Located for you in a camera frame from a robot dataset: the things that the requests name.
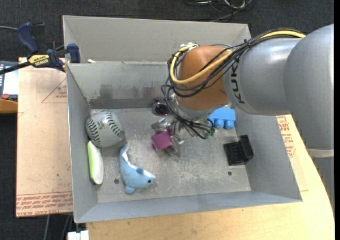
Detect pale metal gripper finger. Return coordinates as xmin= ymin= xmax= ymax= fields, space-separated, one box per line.
xmin=169 ymin=138 xmax=185 ymax=158
xmin=151 ymin=118 xmax=168 ymax=132

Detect magenta block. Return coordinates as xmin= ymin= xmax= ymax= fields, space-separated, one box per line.
xmin=151 ymin=130 xmax=174 ymax=151

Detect purple sunglasses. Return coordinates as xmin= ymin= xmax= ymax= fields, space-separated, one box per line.
xmin=152 ymin=101 xmax=170 ymax=116

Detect grey metal bin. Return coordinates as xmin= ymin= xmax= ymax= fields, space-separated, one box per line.
xmin=62 ymin=15 xmax=303 ymax=224

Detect blue toy building block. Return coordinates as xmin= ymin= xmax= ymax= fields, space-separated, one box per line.
xmin=207 ymin=108 xmax=236 ymax=130

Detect blue toy dolphin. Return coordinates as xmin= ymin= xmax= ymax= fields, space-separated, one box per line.
xmin=118 ymin=143 xmax=157 ymax=195

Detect white baseball with dark stitching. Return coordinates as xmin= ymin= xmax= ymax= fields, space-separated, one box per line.
xmin=85 ymin=111 xmax=125 ymax=149

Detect black plastic box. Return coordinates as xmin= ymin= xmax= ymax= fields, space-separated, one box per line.
xmin=223 ymin=134 xmax=254 ymax=166

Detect white and green oblong brush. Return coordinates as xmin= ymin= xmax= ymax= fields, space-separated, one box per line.
xmin=87 ymin=140 xmax=104 ymax=185

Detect brown cardboard board red print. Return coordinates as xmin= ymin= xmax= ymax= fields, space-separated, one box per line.
xmin=15 ymin=57 xmax=309 ymax=218

